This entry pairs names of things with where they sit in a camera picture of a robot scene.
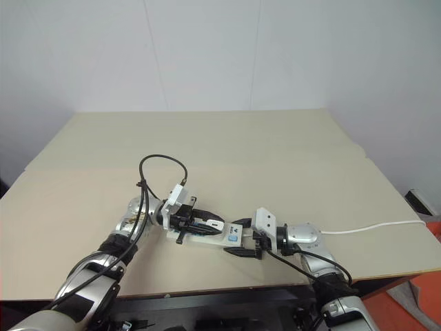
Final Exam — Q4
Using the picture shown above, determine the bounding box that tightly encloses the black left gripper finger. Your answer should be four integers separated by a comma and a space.
188, 221, 223, 237
193, 208, 227, 225

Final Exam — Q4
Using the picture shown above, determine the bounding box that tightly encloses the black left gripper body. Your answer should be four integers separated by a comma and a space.
170, 196, 200, 245

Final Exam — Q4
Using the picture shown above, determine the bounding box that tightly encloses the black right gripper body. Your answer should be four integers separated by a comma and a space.
252, 230, 274, 260

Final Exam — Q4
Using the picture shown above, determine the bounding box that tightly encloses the white power strip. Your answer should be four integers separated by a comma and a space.
166, 228, 228, 248

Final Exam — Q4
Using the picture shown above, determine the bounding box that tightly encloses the white charger with blue label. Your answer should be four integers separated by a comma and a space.
220, 222, 245, 248

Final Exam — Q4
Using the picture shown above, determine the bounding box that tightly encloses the black shelf under table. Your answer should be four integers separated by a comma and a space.
106, 288, 320, 331

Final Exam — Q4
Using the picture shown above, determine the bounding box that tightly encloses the grey cloth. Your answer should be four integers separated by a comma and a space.
384, 277, 441, 331

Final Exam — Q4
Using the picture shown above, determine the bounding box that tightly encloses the black box with white edge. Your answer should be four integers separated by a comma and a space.
404, 188, 432, 217

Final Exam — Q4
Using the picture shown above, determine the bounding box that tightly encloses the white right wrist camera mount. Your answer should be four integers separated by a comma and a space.
250, 207, 278, 250

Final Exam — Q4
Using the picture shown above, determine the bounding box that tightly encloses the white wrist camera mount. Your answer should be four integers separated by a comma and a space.
161, 183, 185, 230
250, 207, 278, 250

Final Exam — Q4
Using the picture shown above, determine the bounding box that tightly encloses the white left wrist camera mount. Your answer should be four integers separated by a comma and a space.
161, 183, 185, 230

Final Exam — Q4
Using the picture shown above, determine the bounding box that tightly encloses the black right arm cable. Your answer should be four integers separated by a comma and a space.
263, 241, 354, 289

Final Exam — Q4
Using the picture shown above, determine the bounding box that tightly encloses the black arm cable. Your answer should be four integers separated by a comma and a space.
44, 154, 189, 311
263, 241, 354, 289

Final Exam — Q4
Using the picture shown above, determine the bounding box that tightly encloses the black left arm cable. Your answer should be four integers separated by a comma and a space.
44, 154, 189, 311

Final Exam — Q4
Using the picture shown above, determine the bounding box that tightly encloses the white power strip cord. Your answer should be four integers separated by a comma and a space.
322, 220, 427, 235

